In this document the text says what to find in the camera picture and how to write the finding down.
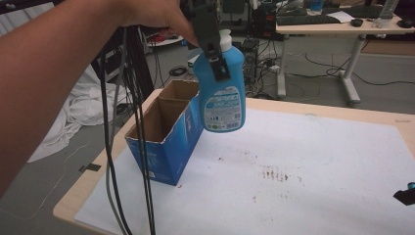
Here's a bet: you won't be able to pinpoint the white cloth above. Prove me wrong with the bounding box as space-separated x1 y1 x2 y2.
27 64 129 164

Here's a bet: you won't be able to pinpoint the white power strip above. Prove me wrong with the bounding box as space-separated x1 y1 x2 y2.
260 64 282 74

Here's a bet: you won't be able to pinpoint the person's left hand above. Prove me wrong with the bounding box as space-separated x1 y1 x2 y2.
112 0 200 47

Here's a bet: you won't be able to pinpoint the coiled black cable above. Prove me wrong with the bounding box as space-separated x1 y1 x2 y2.
168 66 189 77

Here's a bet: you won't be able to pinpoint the red cables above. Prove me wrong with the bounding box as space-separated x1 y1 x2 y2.
150 30 179 43

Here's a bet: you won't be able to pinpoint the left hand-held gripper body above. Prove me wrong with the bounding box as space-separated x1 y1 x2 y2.
180 0 223 54

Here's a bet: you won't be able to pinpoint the black tape piece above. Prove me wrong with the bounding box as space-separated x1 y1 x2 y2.
77 163 103 173

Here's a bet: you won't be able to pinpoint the blue detergent bottle white cap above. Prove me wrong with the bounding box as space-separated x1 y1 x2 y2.
192 28 247 133

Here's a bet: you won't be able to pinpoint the clear plastic item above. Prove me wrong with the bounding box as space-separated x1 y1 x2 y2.
371 17 392 29

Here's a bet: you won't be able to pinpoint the blue cardboard box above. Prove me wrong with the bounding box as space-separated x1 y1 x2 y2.
124 78 206 187

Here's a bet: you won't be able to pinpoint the wooden desk white legs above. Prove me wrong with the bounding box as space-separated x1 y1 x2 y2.
275 12 415 106

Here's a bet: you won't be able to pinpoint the white paper sheet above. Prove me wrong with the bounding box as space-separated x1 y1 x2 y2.
326 11 355 24

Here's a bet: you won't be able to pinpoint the white paper mat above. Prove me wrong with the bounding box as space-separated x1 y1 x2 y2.
73 107 415 235

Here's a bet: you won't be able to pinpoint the round white table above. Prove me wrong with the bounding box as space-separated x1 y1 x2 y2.
147 33 184 48

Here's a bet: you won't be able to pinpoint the black computer tower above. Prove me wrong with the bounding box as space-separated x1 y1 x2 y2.
240 37 261 86

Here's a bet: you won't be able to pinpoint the black keyboard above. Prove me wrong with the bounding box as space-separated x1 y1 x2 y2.
345 4 393 20
276 14 341 26

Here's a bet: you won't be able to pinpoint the black floor cable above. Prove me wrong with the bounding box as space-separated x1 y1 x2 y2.
289 53 415 87

